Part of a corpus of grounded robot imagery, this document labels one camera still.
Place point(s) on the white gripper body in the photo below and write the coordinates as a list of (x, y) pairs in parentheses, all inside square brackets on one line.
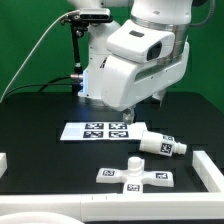
[(126, 83)]

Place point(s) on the black camera on stand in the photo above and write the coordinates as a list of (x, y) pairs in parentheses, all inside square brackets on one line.
[(90, 15)]

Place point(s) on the black camera stand pole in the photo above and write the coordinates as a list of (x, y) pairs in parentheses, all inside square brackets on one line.
[(76, 34)]

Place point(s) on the white front fence rail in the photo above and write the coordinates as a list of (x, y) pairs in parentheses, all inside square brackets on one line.
[(120, 207)]

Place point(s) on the white left fence block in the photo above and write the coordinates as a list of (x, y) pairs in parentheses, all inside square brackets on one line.
[(3, 163)]

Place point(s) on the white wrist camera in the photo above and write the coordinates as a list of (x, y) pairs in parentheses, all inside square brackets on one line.
[(140, 44)]

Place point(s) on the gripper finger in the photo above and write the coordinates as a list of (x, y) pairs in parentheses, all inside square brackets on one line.
[(129, 115)]

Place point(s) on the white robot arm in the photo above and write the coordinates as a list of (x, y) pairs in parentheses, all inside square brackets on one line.
[(163, 15)]

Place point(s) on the white fence rail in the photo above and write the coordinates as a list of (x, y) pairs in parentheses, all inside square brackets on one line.
[(208, 172), (120, 207)]

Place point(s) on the white marker sheet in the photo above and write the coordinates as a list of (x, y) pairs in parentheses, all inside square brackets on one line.
[(88, 131)]

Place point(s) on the white right fence rail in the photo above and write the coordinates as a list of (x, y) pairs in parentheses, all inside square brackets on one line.
[(208, 172)]

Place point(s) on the white cross table base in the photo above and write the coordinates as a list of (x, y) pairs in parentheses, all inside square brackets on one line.
[(135, 177)]

